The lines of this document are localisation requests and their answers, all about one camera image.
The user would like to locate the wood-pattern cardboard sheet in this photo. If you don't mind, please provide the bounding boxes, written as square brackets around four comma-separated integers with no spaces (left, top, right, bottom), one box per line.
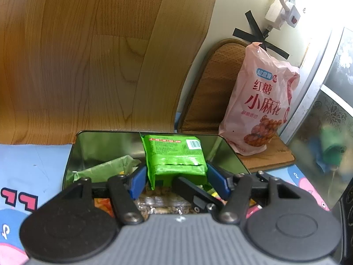
[1,0,216,145]

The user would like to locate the white power strip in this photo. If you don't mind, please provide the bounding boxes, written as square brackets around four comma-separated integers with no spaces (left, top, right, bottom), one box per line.
[265,0,300,30]

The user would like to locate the pink UHA candy box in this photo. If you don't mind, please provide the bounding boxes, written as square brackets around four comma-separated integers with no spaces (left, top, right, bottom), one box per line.
[246,199,262,218]

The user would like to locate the black metal tin box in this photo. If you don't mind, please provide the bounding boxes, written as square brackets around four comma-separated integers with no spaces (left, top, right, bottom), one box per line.
[62,131,249,188]

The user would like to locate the dark green snack packet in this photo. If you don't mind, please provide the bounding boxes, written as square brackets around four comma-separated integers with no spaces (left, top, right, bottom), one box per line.
[71,155,141,183]

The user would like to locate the Peppa Pig bed sheet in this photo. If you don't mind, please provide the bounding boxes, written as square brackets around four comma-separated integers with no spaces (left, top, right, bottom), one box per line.
[0,143,332,265]

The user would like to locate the bright green snack pack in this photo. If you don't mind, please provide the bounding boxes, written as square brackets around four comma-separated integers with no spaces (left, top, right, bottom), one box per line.
[141,135,208,190]

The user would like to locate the clear bag of nut bars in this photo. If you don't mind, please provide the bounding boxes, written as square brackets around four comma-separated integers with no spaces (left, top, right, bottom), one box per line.
[135,187,195,220]

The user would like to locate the large pink snack bag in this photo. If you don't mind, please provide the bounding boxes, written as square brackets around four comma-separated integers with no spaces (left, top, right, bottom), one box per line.
[219,42,300,156]

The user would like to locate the black tape cross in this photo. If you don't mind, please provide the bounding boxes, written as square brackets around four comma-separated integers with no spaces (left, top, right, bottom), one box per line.
[233,10,290,60]

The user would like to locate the frosted glass sliding door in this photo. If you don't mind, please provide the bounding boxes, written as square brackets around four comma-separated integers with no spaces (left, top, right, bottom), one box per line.
[281,27,352,208]

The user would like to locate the red spicy snack packet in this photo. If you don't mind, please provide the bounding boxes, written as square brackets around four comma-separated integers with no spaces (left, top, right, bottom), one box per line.
[94,198,115,218]

